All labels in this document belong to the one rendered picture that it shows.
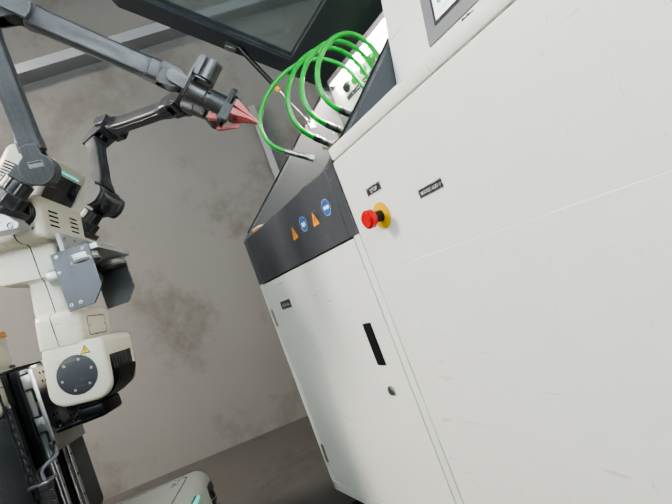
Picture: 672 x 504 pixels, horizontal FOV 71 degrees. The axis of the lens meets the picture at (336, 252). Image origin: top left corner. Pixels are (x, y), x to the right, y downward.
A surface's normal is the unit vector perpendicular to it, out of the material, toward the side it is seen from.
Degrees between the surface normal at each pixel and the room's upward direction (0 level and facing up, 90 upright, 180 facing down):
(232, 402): 90
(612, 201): 90
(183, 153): 90
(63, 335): 90
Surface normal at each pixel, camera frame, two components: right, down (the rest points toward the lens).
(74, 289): 0.09, -0.09
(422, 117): -0.82, 0.29
